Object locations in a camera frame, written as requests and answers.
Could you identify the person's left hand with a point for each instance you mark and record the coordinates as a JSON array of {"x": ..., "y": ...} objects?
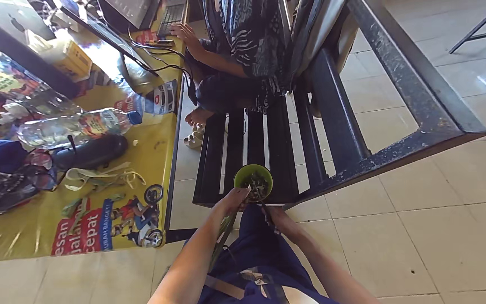
[{"x": 231, "y": 200}]

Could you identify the person's right hand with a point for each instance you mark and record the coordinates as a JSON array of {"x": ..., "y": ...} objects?
[{"x": 281, "y": 219}]

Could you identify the person's left fingers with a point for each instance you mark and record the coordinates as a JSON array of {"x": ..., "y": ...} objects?
[{"x": 244, "y": 196}]

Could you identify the person's right fingers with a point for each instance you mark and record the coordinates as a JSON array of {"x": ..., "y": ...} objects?
[{"x": 269, "y": 212}]

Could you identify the bunch of long green scallions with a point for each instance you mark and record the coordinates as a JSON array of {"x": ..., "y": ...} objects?
[{"x": 224, "y": 231}]

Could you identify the person's right forearm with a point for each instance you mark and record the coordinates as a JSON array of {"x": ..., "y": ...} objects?
[{"x": 328, "y": 267}]

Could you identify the person's left forearm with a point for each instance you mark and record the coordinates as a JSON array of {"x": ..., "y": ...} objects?
[{"x": 193, "y": 258}]

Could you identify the pile of chopped scallions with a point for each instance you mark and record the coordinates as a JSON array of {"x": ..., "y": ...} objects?
[{"x": 259, "y": 186}]

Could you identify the green bowl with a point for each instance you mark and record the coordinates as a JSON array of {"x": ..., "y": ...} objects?
[{"x": 240, "y": 174}]

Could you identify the person's legs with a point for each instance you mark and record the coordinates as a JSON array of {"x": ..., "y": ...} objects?
[{"x": 255, "y": 234}]

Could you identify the black metal bench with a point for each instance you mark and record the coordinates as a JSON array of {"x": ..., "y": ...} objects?
[{"x": 279, "y": 159}]

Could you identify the beige sandals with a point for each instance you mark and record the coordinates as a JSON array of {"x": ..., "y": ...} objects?
[{"x": 194, "y": 139}]

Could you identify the person's body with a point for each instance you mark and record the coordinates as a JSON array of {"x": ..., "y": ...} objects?
[{"x": 268, "y": 297}]

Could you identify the yellow printed tablecloth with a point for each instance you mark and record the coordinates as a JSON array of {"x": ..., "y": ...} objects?
[{"x": 146, "y": 147}]

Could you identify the blue and white plastic packet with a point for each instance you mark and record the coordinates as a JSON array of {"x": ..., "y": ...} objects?
[{"x": 165, "y": 98}]

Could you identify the dark glasses case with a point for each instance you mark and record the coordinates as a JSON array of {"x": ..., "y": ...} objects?
[{"x": 95, "y": 152}]

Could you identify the plastic bottle with blue cap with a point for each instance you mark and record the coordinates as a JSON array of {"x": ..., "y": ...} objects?
[{"x": 74, "y": 126}]

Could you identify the eyeglasses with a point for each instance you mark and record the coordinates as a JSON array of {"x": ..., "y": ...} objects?
[{"x": 52, "y": 180}]

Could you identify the dark keyboard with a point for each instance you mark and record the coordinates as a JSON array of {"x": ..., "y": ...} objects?
[{"x": 171, "y": 17}]

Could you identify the thin dark screen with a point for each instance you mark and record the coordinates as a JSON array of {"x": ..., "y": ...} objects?
[{"x": 103, "y": 36}]

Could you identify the black laptop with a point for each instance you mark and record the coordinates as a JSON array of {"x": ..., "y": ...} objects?
[{"x": 135, "y": 10}]

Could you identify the yellow tissue box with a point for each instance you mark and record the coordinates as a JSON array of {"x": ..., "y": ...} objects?
[{"x": 68, "y": 58}]

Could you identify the large clear plastic bottle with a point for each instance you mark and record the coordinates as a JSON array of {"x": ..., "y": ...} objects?
[{"x": 13, "y": 80}]

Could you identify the dark metal stand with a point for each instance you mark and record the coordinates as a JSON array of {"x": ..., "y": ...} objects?
[{"x": 477, "y": 31}]

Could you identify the silver laptop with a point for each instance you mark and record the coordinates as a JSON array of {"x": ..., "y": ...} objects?
[{"x": 17, "y": 23}]

